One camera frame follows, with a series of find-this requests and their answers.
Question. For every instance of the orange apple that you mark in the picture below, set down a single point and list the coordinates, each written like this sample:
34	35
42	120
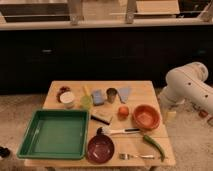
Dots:
123	111

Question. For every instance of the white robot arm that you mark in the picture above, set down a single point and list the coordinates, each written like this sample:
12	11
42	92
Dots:
188	82

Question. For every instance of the orange bowl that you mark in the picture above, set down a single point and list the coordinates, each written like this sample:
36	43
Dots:
146	117

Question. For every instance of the purple bowl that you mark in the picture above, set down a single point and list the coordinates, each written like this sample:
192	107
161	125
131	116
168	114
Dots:
100	149

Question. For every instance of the metal cup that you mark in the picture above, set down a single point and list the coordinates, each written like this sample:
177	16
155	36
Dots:
111	94

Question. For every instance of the blue sponge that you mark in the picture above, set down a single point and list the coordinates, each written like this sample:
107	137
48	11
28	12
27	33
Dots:
97	97

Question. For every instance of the light blue cloth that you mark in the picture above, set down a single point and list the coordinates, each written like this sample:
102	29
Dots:
124	93

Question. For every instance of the white cup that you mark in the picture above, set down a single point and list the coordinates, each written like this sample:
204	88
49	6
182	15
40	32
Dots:
67	99

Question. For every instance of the dark red small object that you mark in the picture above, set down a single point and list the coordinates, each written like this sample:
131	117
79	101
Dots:
61	91

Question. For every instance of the wooden table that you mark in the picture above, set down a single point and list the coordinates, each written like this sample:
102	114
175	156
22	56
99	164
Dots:
142	92

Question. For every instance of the green chili pepper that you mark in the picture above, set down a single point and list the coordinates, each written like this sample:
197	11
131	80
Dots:
156	145

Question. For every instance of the green plastic tray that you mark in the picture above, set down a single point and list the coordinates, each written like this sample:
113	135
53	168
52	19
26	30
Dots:
55	134

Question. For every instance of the silver fork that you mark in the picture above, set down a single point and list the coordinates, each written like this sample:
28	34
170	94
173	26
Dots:
126	156

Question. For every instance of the black cabinet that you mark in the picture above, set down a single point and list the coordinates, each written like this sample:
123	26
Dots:
31	59

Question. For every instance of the black object on floor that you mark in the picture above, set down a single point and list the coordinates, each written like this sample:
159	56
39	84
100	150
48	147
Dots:
4	152

